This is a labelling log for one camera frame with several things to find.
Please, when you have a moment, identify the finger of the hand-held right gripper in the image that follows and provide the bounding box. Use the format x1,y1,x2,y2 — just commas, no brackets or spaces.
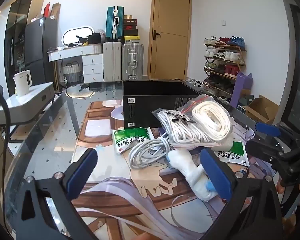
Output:
244,138,294,167
255,122,300,145

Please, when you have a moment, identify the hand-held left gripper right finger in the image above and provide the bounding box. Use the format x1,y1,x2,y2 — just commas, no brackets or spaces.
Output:
200,148,284,240

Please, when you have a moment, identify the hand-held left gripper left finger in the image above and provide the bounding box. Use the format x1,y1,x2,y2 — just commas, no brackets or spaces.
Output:
14,148,98,240

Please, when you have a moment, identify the white foam wrap bundle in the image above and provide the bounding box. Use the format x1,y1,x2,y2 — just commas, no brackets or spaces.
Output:
166,150,215,202

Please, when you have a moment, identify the green white medicine packet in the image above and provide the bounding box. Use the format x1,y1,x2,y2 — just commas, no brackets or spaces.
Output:
112,127,155,154
214,140,248,167

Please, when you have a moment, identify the zip bag of white rope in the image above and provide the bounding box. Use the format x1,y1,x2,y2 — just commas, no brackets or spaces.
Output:
177,94,234,145

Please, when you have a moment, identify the zip bag of white laces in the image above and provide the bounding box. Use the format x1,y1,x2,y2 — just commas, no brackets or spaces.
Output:
151,109,217,151

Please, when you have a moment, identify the white cable coil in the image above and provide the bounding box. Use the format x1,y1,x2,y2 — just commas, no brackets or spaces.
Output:
128,132,175,170

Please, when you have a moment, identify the black cardboard box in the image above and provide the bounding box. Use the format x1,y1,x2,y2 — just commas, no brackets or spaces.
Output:
122,80,205,130

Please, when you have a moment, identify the person's right hand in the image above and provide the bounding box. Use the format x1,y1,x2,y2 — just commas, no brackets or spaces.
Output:
276,179,300,205

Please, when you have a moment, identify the open brown cardboard box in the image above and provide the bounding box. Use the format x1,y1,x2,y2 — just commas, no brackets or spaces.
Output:
242,95,279,124

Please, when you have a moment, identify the purple bag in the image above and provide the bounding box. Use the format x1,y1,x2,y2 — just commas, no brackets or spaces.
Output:
230,72,253,105

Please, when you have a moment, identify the oval floor rug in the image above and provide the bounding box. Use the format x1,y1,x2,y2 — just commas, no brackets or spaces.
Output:
65,83,95,98

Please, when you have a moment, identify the wooden shoe rack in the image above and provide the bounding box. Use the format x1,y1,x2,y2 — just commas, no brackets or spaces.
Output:
203,36,247,98

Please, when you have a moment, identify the group of sneakers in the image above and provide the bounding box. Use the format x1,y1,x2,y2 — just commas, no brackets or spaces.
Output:
204,36,245,97

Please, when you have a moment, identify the white side table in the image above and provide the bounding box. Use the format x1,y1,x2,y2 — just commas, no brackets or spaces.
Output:
0,82,56,125

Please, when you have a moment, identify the woven basket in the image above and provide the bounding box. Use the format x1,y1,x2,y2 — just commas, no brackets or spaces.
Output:
62,62,83,83

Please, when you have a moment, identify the white drawer cabinet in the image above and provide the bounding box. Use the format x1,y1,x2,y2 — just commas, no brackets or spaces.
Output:
82,54,104,83

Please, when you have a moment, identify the white electric kettle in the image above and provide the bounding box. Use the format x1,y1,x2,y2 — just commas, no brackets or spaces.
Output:
13,70,32,97

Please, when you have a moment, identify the white suitcase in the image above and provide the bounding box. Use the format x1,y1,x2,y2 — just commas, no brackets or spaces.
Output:
102,41,122,82

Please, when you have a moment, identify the white vanity desk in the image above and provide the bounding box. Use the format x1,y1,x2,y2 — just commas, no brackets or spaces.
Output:
47,45,95,83

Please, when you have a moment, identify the silver suitcase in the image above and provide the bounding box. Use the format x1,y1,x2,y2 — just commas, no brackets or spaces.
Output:
121,42,144,81

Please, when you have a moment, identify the wooden door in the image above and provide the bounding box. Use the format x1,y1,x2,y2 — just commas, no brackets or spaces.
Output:
149,0,192,80

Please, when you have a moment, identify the black handbag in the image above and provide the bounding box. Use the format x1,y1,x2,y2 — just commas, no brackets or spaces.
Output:
87,33,102,45

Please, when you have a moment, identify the dark grey fridge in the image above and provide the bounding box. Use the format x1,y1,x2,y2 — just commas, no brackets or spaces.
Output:
24,17,58,85

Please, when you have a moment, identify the oval mirror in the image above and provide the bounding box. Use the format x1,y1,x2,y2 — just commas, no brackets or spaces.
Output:
62,25,94,46

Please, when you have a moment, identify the stack of shoe boxes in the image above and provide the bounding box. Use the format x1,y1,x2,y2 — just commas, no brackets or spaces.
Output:
122,14,140,43

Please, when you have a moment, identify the teal suitcase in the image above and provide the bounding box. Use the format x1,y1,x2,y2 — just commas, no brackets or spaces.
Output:
105,6,125,42

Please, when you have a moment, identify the red flat box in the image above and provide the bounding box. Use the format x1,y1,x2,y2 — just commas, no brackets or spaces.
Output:
43,2,52,18

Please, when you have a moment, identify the black glass cabinet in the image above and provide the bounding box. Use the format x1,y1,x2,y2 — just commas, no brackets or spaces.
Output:
4,0,45,85

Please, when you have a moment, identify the black cable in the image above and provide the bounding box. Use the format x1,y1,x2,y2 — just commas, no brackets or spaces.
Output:
0,84,12,160

